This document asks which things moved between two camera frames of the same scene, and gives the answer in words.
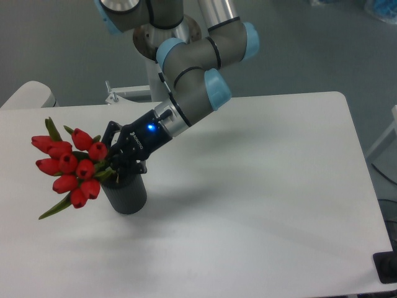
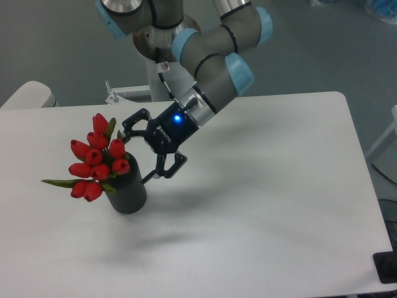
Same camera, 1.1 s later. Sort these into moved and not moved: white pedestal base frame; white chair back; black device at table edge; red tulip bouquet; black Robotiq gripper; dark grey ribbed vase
Moved: red tulip bouquet; black Robotiq gripper
Not moved: white chair back; dark grey ribbed vase; black device at table edge; white pedestal base frame
